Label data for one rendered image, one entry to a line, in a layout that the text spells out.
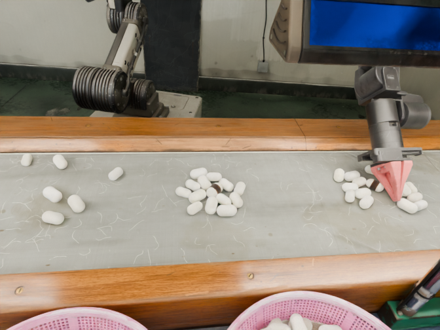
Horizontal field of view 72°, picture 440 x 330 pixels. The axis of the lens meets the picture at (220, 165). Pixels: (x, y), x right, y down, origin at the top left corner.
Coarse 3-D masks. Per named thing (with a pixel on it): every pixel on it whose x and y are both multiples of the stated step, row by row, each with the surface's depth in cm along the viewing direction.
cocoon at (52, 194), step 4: (48, 188) 54; (52, 188) 54; (44, 192) 53; (48, 192) 53; (52, 192) 53; (56, 192) 53; (60, 192) 54; (48, 196) 53; (52, 196) 52; (56, 196) 53; (60, 196) 53; (52, 200) 53; (56, 200) 53
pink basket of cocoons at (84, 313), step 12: (48, 312) 36; (60, 312) 37; (72, 312) 37; (84, 312) 37; (96, 312) 37; (108, 312) 37; (24, 324) 35; (36, 324) 36; (48, 324) 37; (60, 324) 37; (72, 324) 38; (84, 324) 38; (96, 324) 38; (108, 324) 38; (120, 324) 37; (132, 324) 36
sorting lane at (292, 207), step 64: (0, 192) 55; (64, 192) 56; (128, 192) 57; (256, 192) 60; (320, 192) 61; (384, 192) 63; (0, 256) 45; (64, 256) 46; (128, 256) 47; (192, 256) 48; (256, 256) 48
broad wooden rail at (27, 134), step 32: (0, 128) 66; (32, 128) 67; (64, 128) 68; (96, 128) 69; (128, 128) 70; (160, 128) 71; (192, 128) 72; (224, 128) 73; (256, 128) 74; (288, 128) 75; (320, 128) 77; (352, 128) 78
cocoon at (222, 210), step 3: (228, 204) 54; (231, 204) 54; (219, 207) 54; (222, 207) 53; (225, 207) 53; (228, 207) 54; (231, 207) 54; (234, 207) 54; (219, 210) 53; (222, 210) 53; (225, 210) 53; (228, 210) 53; (231, 210) 53; (234, 210) 54; (219, 213) 53; (222, 213) 53; (225, 213) 53; (228, 213) 53; (231, 213) 53; (234, 213) 54
